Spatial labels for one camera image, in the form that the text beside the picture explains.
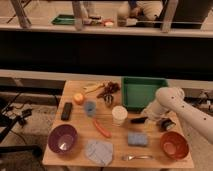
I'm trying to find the red round object in background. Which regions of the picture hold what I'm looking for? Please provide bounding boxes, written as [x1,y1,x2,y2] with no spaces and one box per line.
[103,20,114,27]

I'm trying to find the silver fork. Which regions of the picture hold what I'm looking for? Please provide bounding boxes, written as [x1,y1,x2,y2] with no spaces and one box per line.
[121,155,153,161]

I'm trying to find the orange round fruit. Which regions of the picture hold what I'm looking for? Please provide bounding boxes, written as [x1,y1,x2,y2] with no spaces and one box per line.
[73,93,85,105]

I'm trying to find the black rectangular block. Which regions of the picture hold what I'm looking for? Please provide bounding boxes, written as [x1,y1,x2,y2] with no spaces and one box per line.
[61,102,73,121]

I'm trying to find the metal cookie cutter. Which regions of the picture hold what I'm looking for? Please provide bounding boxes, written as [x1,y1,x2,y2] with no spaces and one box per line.
[104,94,114,107]

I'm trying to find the purple bowl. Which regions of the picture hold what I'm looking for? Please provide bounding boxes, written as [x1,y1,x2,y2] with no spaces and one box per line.
[48,124,78,154]

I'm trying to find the blue sponge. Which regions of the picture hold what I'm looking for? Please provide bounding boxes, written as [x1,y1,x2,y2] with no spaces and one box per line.
[128,132,148,146]

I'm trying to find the blue small cup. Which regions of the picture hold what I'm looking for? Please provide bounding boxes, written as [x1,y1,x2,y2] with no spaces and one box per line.
[84,101,96,117]

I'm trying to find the orange bowl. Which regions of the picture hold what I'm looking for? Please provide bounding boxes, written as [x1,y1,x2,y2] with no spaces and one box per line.
[160,131,189,160]

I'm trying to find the yellow banana toy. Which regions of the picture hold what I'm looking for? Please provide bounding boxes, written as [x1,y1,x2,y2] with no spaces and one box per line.
[84,83,104,93]

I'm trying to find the orange carrot toy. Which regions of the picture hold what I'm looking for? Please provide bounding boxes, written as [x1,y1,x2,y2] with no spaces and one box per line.
[93,119,111,138]

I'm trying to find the wooden table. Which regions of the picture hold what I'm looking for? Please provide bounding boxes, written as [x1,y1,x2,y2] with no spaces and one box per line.
[43,81,194,169]

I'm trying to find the white cup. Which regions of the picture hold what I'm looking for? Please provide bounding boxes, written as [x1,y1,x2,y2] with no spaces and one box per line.
[112,106,128,125]

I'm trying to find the grey-blue folded cloth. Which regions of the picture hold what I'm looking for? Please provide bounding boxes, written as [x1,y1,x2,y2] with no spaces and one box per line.
[85,140,114,166]

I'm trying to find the green plastic tray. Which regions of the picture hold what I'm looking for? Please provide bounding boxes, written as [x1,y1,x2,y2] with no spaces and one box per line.
[121,77,168,111]

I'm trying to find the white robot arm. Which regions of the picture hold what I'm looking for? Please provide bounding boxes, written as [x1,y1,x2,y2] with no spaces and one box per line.
[142,87,213,144]

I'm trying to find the green tray in background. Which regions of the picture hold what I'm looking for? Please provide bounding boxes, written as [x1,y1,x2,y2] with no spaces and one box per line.
[51,14,75,25]

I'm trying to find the black dish brush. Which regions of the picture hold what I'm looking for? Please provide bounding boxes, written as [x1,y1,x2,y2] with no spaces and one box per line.
[130,117,148,124]

